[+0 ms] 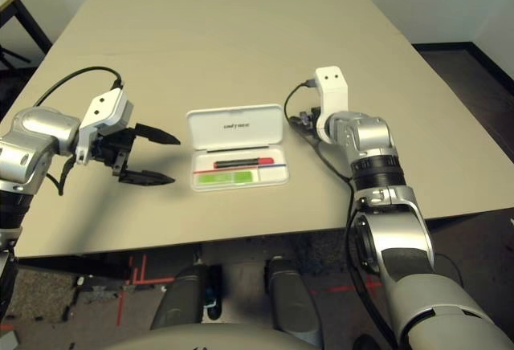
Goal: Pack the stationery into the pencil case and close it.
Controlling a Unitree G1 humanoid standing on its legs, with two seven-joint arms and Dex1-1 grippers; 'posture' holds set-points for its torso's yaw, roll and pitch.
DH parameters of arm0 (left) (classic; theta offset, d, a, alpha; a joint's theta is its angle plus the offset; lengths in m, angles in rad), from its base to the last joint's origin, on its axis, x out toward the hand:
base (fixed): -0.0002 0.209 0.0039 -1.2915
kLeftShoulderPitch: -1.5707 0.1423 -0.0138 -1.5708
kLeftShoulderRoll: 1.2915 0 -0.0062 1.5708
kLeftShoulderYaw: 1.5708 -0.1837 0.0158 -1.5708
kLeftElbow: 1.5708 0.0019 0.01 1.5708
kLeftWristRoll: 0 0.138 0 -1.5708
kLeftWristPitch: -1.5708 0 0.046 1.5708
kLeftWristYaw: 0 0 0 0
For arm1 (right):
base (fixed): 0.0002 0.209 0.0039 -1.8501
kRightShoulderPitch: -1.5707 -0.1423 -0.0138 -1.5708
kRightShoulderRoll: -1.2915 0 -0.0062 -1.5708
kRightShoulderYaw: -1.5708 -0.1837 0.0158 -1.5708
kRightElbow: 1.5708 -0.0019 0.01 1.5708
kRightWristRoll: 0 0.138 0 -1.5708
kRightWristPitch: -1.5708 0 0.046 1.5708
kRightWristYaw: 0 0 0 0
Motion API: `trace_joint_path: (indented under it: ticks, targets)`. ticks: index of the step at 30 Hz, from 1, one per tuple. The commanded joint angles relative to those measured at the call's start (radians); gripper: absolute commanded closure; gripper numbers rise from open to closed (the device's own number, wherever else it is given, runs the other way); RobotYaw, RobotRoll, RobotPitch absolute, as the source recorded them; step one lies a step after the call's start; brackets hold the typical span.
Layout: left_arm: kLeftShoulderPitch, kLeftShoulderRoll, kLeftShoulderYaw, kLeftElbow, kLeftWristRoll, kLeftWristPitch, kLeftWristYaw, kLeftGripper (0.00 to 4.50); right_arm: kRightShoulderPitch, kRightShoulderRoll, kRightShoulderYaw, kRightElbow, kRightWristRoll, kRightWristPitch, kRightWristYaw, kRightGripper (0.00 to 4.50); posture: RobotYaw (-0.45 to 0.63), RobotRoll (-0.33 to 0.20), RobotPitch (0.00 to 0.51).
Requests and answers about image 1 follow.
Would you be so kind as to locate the side table with black frame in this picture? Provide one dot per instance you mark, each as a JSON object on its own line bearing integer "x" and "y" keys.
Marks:
{"x": 24, "y": 15}

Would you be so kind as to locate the small white floor scrap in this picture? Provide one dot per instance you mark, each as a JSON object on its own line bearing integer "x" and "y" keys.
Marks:
{"x": 80, "y": 280}

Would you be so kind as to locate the small dark pencil sharpener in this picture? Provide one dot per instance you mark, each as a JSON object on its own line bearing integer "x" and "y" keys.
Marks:
{"x": 305, "y": 119}

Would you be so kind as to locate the green eraser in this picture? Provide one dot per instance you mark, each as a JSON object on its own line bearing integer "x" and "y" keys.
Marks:
{"x": 225, "y": 178}

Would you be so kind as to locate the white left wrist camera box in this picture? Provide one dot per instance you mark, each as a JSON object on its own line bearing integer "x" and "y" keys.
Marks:
{"x": 106, "y": 111}

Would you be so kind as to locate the white plastic pencil case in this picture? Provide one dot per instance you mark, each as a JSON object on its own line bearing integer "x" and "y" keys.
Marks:
{"x": 237, "y": 125}

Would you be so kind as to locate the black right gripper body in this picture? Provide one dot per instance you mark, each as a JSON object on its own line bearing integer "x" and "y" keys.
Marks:
{"x": 314, "y": 116}

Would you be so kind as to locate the grey robot left leg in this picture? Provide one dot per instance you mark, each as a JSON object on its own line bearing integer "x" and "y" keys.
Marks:
{"x": 180, "y": 298}

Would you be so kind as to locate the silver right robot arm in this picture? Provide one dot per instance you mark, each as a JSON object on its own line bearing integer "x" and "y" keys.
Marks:
{"x": 373, "y": 153}

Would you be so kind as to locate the grey robot leg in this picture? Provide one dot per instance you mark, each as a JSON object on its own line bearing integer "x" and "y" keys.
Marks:
{"x": 293, "y": 298}
{"x": 180, "y": 298}

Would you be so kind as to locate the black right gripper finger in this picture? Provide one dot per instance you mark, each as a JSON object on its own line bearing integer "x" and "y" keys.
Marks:
{"x": 295, "y": 120}
{"x": 313, "y": 130}

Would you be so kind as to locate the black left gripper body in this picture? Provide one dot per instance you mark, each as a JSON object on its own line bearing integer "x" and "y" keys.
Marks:
{"x": 116, "y": 147}

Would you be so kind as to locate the grey robot torso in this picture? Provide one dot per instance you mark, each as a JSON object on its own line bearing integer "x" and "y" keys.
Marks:
{"x": 209, "y": 338}

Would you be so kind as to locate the black marker with red cap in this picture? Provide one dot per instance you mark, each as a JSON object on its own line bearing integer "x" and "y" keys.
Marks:
{"x": 241, "y": 163}

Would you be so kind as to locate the black teal floor object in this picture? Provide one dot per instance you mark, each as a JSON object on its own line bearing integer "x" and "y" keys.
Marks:
{"x": 213, "y": 294}

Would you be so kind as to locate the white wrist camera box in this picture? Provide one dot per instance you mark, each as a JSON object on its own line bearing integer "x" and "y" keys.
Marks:
{"x": 106, "y": 111}
{"x": 331, "y": 93}

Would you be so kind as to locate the grey robot right leg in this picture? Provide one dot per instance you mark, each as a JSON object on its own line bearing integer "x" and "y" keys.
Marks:
{"x": 293, "y": 298}

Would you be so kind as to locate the grey floor box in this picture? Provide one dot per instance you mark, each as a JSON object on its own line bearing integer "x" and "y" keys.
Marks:
{"x": 9, "y": 340}

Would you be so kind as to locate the black tripod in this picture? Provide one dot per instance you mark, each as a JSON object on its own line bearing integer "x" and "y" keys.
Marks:
{"x": 14, "y": 58}

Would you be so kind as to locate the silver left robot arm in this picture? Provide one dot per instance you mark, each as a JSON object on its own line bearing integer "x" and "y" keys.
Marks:
{"x": 36, "y": 133}

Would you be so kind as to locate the black robot foot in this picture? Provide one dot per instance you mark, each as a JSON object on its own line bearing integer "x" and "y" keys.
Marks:
{"x": 365, "y": 344}

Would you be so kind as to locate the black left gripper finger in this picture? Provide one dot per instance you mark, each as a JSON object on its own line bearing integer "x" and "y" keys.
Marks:
{"x": 146, "y": 178}
{"x": 156, "y": 136}

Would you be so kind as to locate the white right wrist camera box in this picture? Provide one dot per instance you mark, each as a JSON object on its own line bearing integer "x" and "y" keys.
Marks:
{"x": 331, "y": 93}

